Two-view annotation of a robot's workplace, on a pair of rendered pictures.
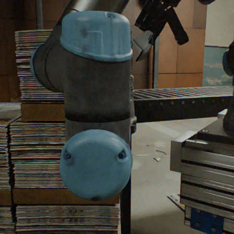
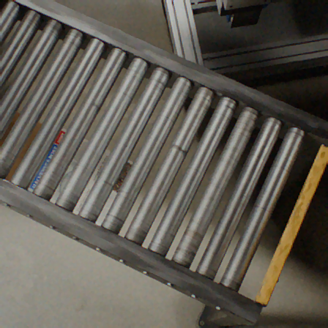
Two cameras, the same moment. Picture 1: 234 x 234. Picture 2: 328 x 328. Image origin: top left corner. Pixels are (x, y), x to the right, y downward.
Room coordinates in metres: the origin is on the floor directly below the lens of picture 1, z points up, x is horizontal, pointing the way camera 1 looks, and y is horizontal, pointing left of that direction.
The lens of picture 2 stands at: (2.03, 0.01, 2.24)
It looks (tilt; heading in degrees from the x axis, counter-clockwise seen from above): 74 degrees down; 224
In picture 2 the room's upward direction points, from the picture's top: 2 degrees clockwise
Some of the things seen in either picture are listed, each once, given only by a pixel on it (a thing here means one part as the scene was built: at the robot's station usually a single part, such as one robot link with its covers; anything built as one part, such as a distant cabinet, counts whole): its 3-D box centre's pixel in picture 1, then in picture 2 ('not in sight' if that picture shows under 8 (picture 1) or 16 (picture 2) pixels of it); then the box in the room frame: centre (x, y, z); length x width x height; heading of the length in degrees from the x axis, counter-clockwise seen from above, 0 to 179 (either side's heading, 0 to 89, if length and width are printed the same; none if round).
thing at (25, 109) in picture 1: (81, 107); not in sight; (0.76, 0.10, 0.86); 0.29 x 0.16 x 0.04; 89
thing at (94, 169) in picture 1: (98, 151); not in sight; (0.31, 0.02, 0.88); 0.11 x 0.08 x 0.09; 0
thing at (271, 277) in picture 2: not in sight; (295, 222); (1.61, 0.07, 0.81); 0.43 x 0.03 x 0.02; 20
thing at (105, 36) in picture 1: (91, 67); not in sight; (0.32, 0.03, 0.98); 0.11 x 0.08 x 0.11; 30
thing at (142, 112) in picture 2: (176, 96); (126, 143); (1.76, -0.38, 0.77); 0.47 x 0.05 x 0.05; 20
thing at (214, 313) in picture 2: not in sight; (226, 315); (1.84, 0.13, 0.34); 0.06 x 0.06 x 0.68; 20
